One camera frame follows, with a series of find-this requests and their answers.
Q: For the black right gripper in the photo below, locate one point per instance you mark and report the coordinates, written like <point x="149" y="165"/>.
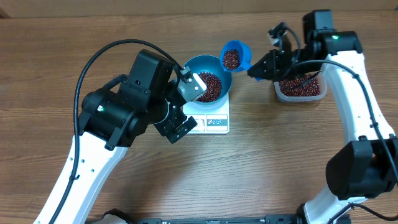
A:
<point x="272" y="63"/>

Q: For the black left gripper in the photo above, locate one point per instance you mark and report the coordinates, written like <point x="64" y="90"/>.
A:
<point x="169" y="129"/>

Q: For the blue plastic measuring scoop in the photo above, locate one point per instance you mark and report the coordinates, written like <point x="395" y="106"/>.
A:
<point x="235" y="57"/>

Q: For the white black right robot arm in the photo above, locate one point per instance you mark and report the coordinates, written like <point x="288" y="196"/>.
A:
<point x="367" y="164"/>

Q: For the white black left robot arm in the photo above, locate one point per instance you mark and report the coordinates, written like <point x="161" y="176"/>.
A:
<point x="110" y="119"/>

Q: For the white digital kitchen scale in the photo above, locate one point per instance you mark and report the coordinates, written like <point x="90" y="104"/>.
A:
<point x="211" y="118"/>

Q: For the red beans in bowl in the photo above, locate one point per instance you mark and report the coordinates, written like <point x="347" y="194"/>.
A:
<point x="214" y="87"/>

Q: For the teal metal bowl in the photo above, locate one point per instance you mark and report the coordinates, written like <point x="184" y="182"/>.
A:
<point x="210" y="63"/>

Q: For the clear plastic bean container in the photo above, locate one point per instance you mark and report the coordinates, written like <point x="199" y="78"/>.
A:
<point x="303" y="99"/>

